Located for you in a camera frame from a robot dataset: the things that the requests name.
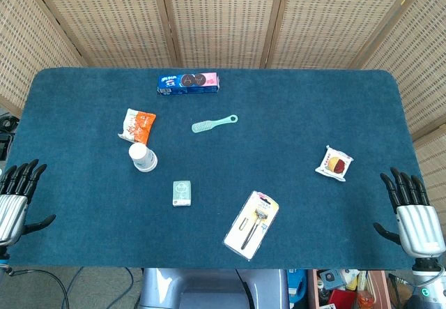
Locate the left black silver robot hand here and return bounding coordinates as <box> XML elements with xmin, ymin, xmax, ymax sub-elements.
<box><xmin>0</xmin><ymin>159</ymin><xmax>56</xmax><ymax>248</ymax></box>

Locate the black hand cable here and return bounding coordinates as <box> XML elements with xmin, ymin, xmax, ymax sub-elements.
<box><xmin>388</xmin><ymin>265</ymin><xmax>446</xmax><ymax>289</ymax></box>
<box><xmin>5</xmin><ymin>268</ymin><xmax>71</xmax><ymax>309</ymax></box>

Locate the red packet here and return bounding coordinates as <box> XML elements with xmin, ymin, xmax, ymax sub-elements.
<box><xmin>329</xmin><ymin>289</ymin><xmax>357</xmax><ymax>309</ymax></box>

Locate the blue table mat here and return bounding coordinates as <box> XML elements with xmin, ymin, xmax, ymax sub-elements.
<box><xmin>0</xmin><ymin>67</ymin><xmax>435</xmax><ymax>271</ymax></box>

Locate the black right hand cable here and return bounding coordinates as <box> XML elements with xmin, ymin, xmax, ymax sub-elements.
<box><xmin>388</xmin><ymin>265</ymin><xmax>446</xmax><ymax>289</ymax></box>

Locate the mint green hairbrush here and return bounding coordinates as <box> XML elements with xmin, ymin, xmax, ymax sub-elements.
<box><xmin>191</xmin><ymin>114</ymin><xmax>239</xmax><ymax>135</ymax></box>

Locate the blue plastic object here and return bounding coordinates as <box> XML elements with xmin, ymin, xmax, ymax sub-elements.
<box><xmin>287</xmin><ymin>269</ymin><xmax>307</xmax><ymax>298</ymax></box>

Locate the woven bamboo screen panel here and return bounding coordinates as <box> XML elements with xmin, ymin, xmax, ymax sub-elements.
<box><xmin>26</xmin><ymin>0</ymin><xmax>182</xmax><ymax>68</ymax></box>
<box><xmin>351</xmin><ymin>0</ymin><xmax>446</xmax><ymax>142</ymax></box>
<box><xmin>158</xmin><ymin>0</ymin><xmax>290</xmax><ymax>69</ymax></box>
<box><xmin>413</xmin><ymin>123</ymin><xmax>446</xmax><ymax>226</ymax></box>
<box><xmin>0</xmin><ymin>0</ymin><xmax>84</xmax><ymax>114</ymax></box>
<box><xmin>261</xmin><ymin>0</ymin><xmax>428</xmax><ymax>70</ymax></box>

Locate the pink storage box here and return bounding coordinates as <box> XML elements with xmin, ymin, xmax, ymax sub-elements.
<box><xmin>308</xmin><ymin>269</ymin><xmax>391</xmax><ymax>309</ymax></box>

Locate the silver-blue robot base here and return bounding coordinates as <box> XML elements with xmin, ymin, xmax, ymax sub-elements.
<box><xmin>139</xmin><ymin>268</ymin><xmax>290</xmax><ymax>309</ymax></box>

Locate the black left hand cable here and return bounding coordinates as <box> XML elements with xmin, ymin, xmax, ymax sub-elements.
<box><xmin>5</xmin><ymin>268</ymin><xmax>71</xmax><ymax>309</ymax></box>

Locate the white snack packet red-yellow print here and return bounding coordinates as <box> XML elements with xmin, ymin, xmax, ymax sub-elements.
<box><xmin>315</xmin><ymin>144</ymin><xmax>355</xmax><ymax>183</ymax></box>

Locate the white paper cup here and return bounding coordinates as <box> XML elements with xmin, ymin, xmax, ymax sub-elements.
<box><xmin>128</xmin><ymin>143</ymin><xmax>159</xmax><ymax>173</ymax></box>

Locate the orange white snack packet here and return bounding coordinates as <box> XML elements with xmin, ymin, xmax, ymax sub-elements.
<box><xmin>117</xmin><ymin>108</ymin><xmax>157</xmax><ymax>146</ymax></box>

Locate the blue floor cable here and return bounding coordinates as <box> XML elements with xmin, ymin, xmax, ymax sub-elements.
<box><xmin>64</xmin><ymin>266</ymin><xmax>136</xmax><ymax>309</ymax></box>

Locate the black equipment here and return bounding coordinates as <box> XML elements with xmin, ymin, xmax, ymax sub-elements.
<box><xmin>0</xmin><ymin>112</ymin><xmax>18</xmax><ymax>160</ymax></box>

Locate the blue pink cookie box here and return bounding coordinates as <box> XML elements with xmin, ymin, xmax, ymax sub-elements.
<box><xmin>156</xmin><ymin>71</ymin><xmax>221</xmax><ymax>96</ymax></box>

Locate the green tissue pack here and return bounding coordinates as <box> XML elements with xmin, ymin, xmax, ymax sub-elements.
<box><xmin>172</xmin><ymin>180</ymin><xmax>193</xmax><ymax>208</ymax></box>

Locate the razor blister pack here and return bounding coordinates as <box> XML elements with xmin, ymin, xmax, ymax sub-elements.
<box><xmin>222</xmin><ymin>190</ymin><xmax>280</xmax><ymax>262</ymax></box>

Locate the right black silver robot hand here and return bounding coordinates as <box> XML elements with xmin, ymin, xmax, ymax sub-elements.
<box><xmin>373</xmin><ymin>167</ymin><xmax>446</xmax><ymax>257</ymax></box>

